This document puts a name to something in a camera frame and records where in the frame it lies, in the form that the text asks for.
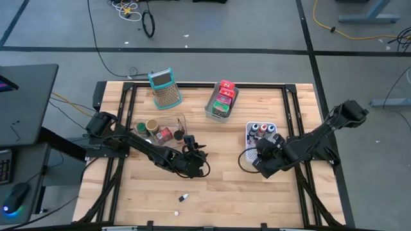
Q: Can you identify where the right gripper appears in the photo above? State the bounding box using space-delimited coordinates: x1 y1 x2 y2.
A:
252 134 292 180

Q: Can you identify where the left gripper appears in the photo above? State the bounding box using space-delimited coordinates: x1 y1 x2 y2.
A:
175 144 211 180

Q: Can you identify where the smoked paprika tin red lid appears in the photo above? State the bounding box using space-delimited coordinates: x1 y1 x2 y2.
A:
155 127 174 145

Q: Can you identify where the green Apple Jacks cereal box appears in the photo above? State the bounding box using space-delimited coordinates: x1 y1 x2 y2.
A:
211 101 231 118

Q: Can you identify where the tan lid spice jar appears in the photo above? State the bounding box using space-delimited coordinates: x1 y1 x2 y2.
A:
145 119 161 134

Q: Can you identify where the purple cereal box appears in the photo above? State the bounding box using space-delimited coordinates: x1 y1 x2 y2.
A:
216 94 232 106

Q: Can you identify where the white perforated plastic basket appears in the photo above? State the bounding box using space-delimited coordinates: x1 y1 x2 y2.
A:
245 121 279 165

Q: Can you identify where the grey plastic bin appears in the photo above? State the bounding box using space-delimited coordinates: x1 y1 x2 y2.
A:
204 81 240 123

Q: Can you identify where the clear plastic container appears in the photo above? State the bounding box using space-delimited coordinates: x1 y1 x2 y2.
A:
132 112 188 152

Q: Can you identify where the teal steel box grater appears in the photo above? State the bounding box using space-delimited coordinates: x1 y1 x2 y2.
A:
147 67 184 110

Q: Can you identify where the blue-grey table leg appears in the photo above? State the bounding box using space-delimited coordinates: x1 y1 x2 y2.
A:
338 0 401 24
369 98 411 108

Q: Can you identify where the grey lower desk surface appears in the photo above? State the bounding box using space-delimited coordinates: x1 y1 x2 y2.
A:
0 142 51 225

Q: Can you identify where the dark grey side desk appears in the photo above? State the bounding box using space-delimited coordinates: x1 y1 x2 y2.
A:
0 63 60 148

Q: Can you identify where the black computer mouse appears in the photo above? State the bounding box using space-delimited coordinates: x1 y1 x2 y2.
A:
2 182 31 215

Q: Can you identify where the black keyboard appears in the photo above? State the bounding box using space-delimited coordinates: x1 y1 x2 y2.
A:
0 149 13 186

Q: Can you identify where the computer monitor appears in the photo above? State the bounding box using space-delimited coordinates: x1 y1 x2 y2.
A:
0 74 19 94

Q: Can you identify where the black aluminium table frame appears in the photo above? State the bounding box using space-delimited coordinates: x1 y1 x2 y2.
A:
76 80 356 230

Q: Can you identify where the black coiled cable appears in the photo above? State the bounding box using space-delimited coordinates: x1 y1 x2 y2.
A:
141 9 156 39

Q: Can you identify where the thin yellow cable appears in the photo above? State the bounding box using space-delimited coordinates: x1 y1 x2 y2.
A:
51 92 94 118

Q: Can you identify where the black floor cable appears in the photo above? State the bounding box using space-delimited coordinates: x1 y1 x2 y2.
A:
86 0 152 80

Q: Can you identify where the yellow extension cable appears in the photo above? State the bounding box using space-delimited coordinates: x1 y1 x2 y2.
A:
313 0 402 41

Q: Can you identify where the white and yellow cable bundle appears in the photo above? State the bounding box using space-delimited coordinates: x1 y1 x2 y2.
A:
110 0 143 22

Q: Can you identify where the black cable tangle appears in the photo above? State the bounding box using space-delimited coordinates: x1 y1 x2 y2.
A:
387 26 411 53

